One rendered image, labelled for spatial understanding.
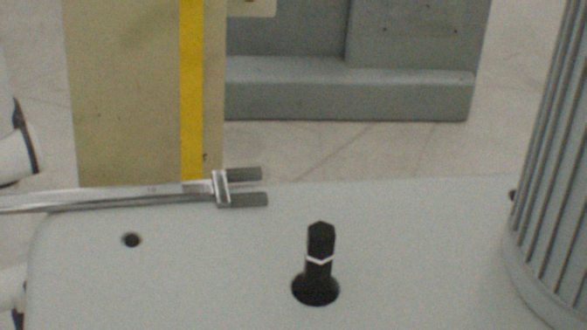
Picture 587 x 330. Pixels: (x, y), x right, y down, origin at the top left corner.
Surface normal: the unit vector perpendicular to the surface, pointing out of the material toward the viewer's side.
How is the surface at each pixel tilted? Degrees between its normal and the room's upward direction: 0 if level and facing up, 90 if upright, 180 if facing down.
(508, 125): 0
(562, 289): 90
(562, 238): 90
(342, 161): 0
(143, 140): 90
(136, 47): 90
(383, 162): 0
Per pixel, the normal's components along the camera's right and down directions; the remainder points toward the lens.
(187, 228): 0.06, -0.74
